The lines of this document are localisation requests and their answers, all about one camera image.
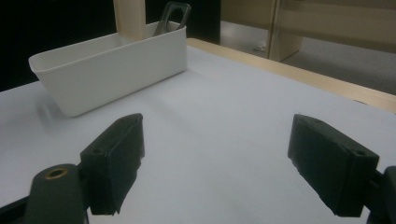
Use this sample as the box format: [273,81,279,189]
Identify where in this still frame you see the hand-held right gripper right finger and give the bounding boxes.
[287,113,380,218]

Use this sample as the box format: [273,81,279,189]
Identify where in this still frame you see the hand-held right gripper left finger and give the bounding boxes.
[79,113,146,217]

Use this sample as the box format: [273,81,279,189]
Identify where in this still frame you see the white plastic bin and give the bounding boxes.
[28,21,189,119]

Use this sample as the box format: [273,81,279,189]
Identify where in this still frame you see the beige phone case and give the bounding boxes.
[113,0,147,42]

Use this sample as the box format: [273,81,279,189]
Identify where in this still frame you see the dark grey phone case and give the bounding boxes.
[152,1,192,37]

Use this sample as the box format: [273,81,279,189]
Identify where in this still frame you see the beige desk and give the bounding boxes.
[219,0,396,63]

